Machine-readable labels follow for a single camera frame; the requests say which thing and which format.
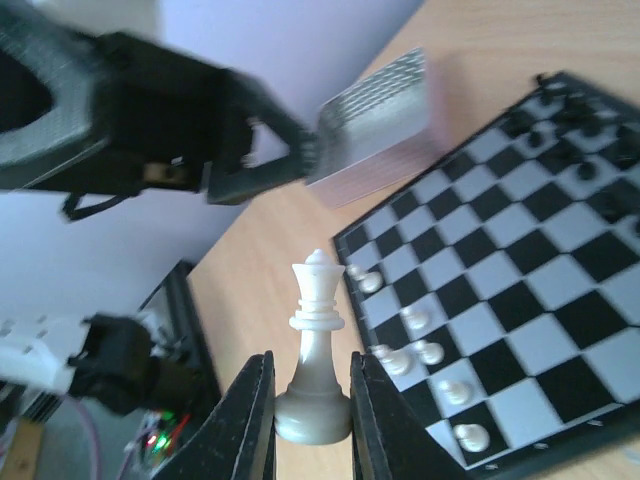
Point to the left circuit board with LED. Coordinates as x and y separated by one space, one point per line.
157 440

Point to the black chess pieces row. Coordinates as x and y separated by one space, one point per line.
595 145

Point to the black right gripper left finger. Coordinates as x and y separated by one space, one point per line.
237 440

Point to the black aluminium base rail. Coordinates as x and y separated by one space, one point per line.
171 316

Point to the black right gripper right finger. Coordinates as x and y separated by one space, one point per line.
388 442

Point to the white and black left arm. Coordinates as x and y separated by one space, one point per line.
104 357

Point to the white chess queen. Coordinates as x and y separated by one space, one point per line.
313 409

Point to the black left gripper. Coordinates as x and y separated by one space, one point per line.
102 118

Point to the white chess piece on board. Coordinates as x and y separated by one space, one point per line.
429 353
473 438
456 392
395 362
415 317
368 282

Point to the silver textured metal tray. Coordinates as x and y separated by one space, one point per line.
387 127

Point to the black and silver chessboard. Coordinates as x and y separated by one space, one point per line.
534 298

